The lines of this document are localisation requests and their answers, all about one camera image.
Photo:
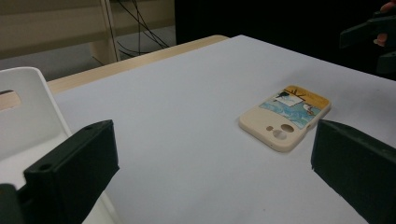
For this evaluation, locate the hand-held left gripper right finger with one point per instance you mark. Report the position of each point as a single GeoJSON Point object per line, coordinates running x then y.
{"type": "Point", "coordinates": [358, 168]}

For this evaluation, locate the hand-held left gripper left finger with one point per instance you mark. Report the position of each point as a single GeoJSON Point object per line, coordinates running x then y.
{"type": "Point", "coordinates": [74, 168]}

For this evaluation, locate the beige printed phone case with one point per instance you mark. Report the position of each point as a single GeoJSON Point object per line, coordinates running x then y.
{"type": "Point", "coordinates": [258, 119]}

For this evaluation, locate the black curtain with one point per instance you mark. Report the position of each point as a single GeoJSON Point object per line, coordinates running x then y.
{"type": "Point", "coordinates": [264, 18]}

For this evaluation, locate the beige wooden shelf unit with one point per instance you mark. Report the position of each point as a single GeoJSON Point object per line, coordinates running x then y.
{"type": "Point", "coordinates": [46, 28]}

